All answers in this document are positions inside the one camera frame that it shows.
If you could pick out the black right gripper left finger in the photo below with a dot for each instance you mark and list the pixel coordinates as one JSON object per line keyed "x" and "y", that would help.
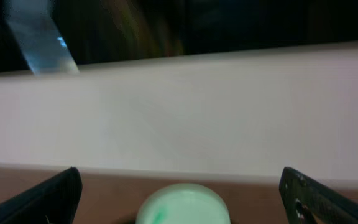
{"x": 53, "y": 201}

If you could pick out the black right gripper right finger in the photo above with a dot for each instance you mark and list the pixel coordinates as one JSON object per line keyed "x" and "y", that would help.
{"x": 306, "y": 200}

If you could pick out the green plate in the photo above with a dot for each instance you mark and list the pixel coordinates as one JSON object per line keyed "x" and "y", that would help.
{"x": 184, "y": 204}

